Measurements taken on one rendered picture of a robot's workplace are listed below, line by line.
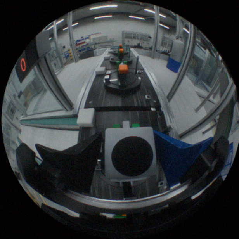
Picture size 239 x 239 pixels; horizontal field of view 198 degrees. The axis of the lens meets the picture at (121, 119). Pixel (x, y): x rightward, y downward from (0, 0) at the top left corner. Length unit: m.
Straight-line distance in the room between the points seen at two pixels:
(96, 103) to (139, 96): 0.13
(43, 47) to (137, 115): 0.27
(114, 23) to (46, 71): 10.71
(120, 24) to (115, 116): 10.83
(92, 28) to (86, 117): 10.71
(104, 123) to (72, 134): 0.14
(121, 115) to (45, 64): 0.25
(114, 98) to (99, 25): 10.63
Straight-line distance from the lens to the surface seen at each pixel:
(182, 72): 0.29
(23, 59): 0.20
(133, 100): 0.24
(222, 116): 0.23
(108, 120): 0.20
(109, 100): 0.24
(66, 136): 0.31
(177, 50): 0.94
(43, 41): 0.18
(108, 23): 10.82
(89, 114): 0.20
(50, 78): 0.22
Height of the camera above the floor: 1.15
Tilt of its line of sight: 63 degrees down
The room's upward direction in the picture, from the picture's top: straight up
